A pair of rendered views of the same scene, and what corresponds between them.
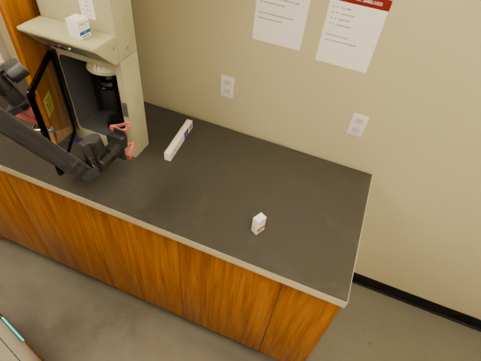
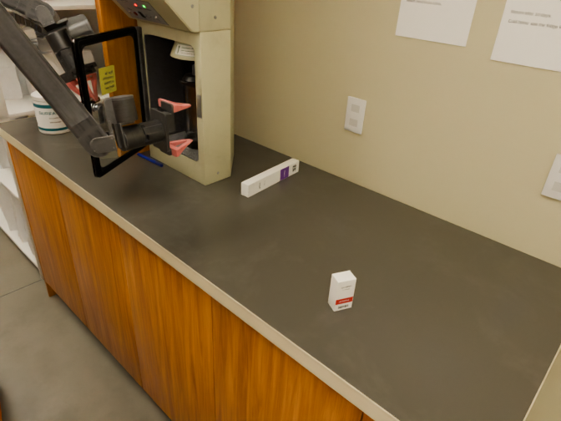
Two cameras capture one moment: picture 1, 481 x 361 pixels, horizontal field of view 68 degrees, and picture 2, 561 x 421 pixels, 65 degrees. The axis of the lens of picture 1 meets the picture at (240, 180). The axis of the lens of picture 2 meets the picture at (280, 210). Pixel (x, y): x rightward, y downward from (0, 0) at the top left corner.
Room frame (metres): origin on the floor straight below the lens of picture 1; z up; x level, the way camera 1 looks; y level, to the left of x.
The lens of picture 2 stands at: (0.12, -0.27, 1.60)
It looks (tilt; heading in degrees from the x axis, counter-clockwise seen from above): 30 degrees down; 25
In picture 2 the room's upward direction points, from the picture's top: 4 degrees clockwise
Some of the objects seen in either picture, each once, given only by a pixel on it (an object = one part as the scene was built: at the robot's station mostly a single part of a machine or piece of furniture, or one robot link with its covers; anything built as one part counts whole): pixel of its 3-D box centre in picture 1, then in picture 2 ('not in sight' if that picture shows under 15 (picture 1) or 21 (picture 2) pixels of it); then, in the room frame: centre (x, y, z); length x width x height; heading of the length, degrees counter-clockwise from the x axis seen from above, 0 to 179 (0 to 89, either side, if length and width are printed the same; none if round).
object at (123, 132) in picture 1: (122, 132); (174, 113); (1.00, 0.45, 1.24); 0.09 x 0.07 x 0.07; 163
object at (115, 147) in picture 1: (112, 150); (152, 132); (0.93, 0.47, 1.20); 0.07 x 0.07 x 0.10; 73
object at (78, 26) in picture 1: (78, 26); not in sight; (1.15, 0.60, 1.54); 0.05 x 0.05 x 0.06; 69
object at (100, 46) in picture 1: (69, 45); (147, 6); (1.17, 0.66, 1.46); 0.32 x 0.12 x 0.10; 73
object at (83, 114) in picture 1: (113, 87); (201, 92); (1.34, 0.61, 1.19); 0.26 x 0.24 x 0.35; 73
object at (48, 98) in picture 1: (55, 114); (115, 100); (1.10, 0.76, 1.19); 0.30 x 0.01 x 0.40; 12
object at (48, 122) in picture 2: not in sight; (53, 111); (1.27, 1.29, 1.02); 0.13 x 0.13 x 0.15
